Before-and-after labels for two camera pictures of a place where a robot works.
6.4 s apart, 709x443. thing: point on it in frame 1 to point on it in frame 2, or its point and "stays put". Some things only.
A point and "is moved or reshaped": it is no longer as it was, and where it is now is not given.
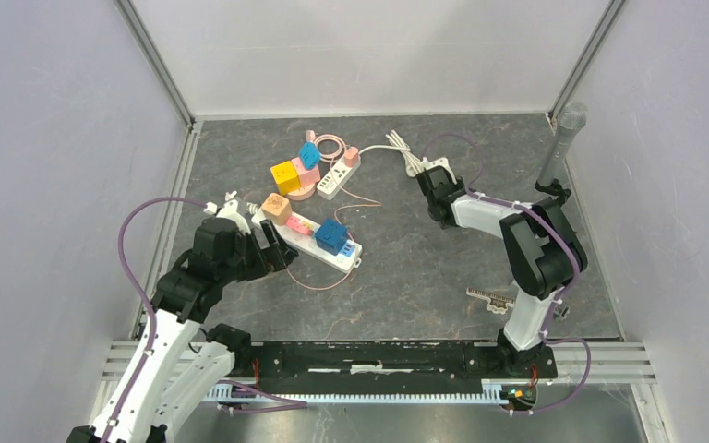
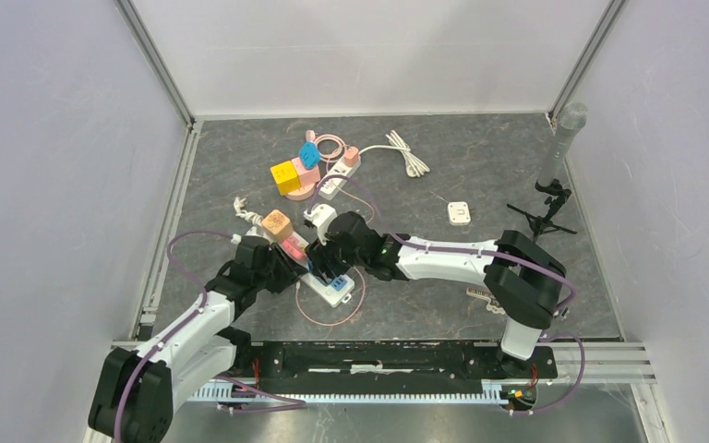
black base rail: [432, 362] stays put
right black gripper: [460, 185] to [319, 254]
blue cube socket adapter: [330, 236] is moved or reshaped
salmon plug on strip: [351, 156] stays put
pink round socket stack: [306, 179] stays put
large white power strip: [307, 246] is moved or reshaped
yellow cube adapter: [286, 177] stays put
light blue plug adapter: [309, 155] stays put
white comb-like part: [497, 304] stays put
